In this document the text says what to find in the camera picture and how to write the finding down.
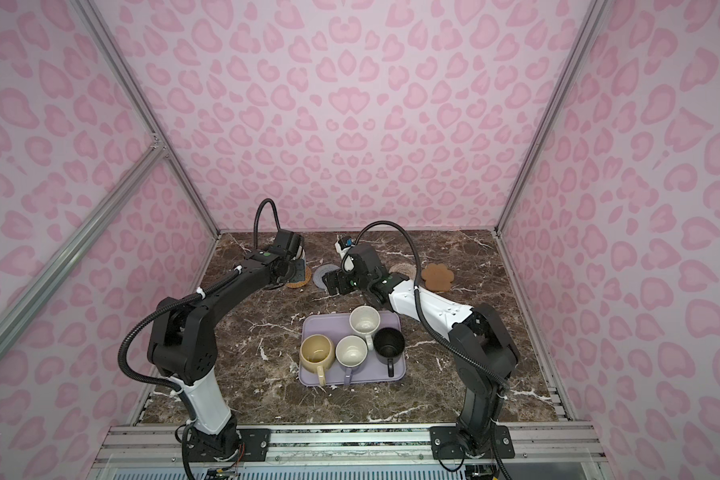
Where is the grey round coaster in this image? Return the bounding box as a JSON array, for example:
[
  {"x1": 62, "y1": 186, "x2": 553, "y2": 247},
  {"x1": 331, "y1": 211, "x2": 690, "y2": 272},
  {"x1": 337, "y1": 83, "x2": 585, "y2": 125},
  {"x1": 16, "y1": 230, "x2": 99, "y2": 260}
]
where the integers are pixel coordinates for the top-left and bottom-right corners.
[{"x1": 313, "y1": 264, "x2": 340, "y2": 291}]

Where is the left black corrugated cable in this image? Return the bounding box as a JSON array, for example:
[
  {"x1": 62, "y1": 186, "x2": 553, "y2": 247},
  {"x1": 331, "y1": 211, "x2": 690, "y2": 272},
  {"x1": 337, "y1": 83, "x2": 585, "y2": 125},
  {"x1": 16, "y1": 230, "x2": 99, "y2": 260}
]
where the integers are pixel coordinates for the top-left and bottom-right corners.
[{"x1": 117, "y1": 198, "x2": 283, "y2": 394}]

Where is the black mug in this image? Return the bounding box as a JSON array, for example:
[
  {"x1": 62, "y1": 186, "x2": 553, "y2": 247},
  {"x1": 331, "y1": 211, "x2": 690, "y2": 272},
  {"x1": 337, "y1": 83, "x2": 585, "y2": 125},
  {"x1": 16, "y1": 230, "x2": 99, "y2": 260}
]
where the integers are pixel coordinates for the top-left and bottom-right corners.
[{"x1": 373, "y1": 327, "x2": 405, "y2": 378}]

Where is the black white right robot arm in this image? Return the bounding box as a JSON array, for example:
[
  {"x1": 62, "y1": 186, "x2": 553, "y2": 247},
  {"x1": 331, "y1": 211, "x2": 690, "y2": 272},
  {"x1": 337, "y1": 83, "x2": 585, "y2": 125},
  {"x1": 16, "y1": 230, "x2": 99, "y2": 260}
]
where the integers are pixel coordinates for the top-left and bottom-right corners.
[{"x1": 323, "y1": 236, "x2": 520, "y2": 457}]

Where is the brown flower cork coaster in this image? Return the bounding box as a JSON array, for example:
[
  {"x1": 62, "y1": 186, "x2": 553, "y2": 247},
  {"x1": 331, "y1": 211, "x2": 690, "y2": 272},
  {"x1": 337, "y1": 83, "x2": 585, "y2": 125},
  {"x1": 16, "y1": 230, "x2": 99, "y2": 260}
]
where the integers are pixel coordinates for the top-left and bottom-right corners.
[{"x1": 421, "y1": 264, "x2": 455, "y2": 293}]

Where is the light blue mug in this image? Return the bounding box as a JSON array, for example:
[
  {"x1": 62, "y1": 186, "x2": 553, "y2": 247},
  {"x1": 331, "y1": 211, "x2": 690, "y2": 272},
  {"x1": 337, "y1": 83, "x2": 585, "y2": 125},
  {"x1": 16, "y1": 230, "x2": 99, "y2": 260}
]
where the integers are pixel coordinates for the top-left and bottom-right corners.
[{"x1": 290, "y1": 253, "x2": 306, "y2": 282}]

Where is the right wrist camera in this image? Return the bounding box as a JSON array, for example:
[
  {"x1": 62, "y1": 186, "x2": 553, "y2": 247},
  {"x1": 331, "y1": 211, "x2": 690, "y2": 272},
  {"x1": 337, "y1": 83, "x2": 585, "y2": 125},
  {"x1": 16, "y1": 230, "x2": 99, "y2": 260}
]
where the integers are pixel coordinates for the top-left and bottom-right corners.
[{"x1": 334, "y1": 236, "x2": 354, "y2": 259}]

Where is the aluminium frame struts left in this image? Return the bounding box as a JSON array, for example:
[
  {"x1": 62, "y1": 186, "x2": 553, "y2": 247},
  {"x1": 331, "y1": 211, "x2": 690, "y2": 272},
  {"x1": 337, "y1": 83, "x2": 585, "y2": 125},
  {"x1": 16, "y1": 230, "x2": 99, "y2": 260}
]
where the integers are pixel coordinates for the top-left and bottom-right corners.
[{"x1": 0, "y1": 1, "x2": 220, "y2": 361}]

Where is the woven rattan coaster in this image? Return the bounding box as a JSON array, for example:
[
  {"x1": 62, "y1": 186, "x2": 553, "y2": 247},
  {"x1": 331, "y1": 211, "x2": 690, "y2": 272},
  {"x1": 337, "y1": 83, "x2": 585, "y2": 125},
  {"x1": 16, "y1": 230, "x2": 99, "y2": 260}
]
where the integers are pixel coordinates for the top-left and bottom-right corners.
[{"x1": 286, "y1": 267, "x2": 312, "y2": 289}]

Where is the lilac white mug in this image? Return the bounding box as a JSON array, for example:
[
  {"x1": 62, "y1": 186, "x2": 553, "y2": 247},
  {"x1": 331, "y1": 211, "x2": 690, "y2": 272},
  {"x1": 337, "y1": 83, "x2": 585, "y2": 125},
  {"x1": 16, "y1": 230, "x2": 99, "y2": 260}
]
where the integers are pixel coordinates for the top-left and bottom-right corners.
[{"x1": 335, "y1": 335, "x2": 368, "y2": 386}]

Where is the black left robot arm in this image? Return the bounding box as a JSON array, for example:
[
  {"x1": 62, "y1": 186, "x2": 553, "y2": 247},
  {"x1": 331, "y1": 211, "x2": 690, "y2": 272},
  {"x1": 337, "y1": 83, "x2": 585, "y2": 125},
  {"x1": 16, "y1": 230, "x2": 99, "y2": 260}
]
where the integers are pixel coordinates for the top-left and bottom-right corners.
[{"x1": 147, "y1": 230, "x2": 304, "y2": 460}]

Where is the yellow beige mug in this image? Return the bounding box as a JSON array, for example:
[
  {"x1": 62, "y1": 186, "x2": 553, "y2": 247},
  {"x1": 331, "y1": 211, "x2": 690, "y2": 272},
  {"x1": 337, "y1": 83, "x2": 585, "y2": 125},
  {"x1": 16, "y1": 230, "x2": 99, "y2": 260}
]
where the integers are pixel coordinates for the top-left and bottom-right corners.
[{"x1": 299, "y1": 334, "x2": 335, "y2": 387}]

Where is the aluminium frame strut right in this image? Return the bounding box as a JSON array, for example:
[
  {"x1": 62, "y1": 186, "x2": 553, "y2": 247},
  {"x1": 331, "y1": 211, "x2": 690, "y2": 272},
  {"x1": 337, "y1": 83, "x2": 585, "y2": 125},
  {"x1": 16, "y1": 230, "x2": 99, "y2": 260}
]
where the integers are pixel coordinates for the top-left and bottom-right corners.
[{"x1": 493, "y1": 0, "x2": 613, "y2": 236}]

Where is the multicolour braided round coaster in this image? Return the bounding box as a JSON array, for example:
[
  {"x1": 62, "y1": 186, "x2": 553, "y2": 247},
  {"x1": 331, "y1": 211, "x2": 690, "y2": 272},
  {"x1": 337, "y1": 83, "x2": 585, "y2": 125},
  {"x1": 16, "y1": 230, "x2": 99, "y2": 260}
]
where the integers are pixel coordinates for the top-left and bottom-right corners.
[{"x1": 389, "y1": 263, "x2": 417, "y2": 280}]

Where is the right black corrugated cable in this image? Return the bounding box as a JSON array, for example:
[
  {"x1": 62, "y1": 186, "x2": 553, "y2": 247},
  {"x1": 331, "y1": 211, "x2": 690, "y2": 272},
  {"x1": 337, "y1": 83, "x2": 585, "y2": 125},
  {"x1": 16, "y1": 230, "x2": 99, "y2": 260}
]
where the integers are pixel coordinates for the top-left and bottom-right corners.
[{"x1": 340, "y1": 220, "x2": 511, "y2": 480}]

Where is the white speckled mug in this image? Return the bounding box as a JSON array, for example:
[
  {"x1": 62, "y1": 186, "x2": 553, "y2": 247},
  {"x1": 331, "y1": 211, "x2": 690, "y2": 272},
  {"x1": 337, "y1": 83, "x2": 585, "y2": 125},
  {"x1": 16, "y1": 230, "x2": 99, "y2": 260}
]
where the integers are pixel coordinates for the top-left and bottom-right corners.
[{"x1": 349, "y1": 306, "x2": 381, "y2": 351}]

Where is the black corrugated cable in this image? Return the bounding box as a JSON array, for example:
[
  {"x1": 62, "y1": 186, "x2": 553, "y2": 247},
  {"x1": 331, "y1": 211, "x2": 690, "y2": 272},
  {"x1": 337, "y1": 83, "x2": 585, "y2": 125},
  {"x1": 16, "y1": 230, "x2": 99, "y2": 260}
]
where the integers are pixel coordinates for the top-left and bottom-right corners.
[
  {"x1": 117, "y1": 198, "x2": 283, "y2": 394},
  {"x1": 340, "y1": 220, "x2": 511, "y2": 480}
]

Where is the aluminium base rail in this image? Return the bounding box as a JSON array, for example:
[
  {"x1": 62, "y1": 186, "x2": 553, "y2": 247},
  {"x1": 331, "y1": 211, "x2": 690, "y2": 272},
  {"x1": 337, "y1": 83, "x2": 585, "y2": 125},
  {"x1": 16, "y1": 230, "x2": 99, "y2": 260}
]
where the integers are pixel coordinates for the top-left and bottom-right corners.
[{"x1": 89, "y1": 421, "x2": 607, "y2": 480}]

